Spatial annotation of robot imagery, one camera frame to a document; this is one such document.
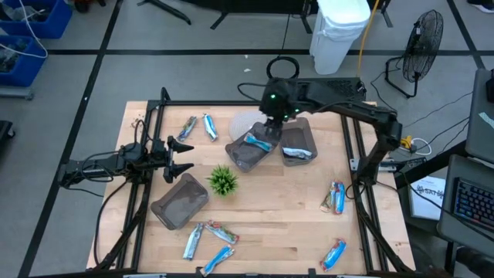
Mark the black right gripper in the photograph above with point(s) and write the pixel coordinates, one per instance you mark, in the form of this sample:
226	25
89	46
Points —
275	119

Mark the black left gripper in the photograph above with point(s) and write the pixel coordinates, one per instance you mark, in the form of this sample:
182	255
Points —
159	154

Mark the green grey granola bar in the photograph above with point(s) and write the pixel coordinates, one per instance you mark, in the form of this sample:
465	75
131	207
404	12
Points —
187	128

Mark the white green granola bar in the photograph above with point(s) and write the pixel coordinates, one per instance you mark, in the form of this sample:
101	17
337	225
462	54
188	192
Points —
297	153

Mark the blue white granola bar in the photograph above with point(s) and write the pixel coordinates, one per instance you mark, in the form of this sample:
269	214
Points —
210	127

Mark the red green granola bar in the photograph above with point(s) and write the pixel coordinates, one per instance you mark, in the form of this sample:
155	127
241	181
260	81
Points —
222	232

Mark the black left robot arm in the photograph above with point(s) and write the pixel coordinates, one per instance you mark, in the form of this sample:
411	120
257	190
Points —
96	168

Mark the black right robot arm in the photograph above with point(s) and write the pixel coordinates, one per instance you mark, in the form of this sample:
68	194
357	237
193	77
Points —
388	129

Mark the silver blue granola bar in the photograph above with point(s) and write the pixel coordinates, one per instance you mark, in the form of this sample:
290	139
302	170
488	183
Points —
193	241

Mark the blue red granola bar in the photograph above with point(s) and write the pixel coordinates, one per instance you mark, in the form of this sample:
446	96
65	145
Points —
332	255

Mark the grey translucent plastic bin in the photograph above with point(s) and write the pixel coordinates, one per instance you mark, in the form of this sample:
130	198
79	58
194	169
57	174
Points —
179	202
241	154
293	137

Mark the round white woven mat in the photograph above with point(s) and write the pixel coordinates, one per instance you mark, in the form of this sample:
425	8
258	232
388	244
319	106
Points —
243	123

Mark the green plant in white pot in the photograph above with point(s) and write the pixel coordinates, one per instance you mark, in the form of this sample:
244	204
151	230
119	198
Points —
222	180

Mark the black perforated metal box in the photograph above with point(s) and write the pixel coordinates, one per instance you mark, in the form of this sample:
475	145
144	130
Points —
343	88

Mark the white plastic trash bin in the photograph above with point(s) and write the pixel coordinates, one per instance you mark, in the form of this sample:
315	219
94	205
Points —
335	38

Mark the yellow power connector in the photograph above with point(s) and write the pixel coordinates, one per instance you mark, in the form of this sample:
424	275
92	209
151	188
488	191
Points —
405	143

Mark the white printed paper sheet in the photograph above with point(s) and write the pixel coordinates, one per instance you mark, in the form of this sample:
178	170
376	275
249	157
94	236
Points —
426	201

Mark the black floor fan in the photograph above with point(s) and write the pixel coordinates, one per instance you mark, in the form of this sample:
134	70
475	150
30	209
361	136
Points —
422	46

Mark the black floor object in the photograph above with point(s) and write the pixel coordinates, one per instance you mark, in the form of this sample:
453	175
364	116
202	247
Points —
4	135

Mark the blue plastic storage bin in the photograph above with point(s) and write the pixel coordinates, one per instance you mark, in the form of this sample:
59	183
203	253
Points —
27	65
54	23

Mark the grey keyboard shelf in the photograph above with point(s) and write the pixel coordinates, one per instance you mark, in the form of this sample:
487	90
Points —
447	216

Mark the grey workstation shelf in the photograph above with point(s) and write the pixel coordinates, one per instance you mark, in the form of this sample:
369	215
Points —
480	135

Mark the black backlit keyboard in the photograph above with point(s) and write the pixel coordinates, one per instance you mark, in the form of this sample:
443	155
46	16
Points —
474	202

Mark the person's shoe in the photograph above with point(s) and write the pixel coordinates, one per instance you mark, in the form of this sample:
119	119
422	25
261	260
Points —
482	4

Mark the person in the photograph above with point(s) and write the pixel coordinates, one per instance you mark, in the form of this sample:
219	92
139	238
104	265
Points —
478	262

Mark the black aluminium frame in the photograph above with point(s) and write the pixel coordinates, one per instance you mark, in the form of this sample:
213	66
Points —
212	103

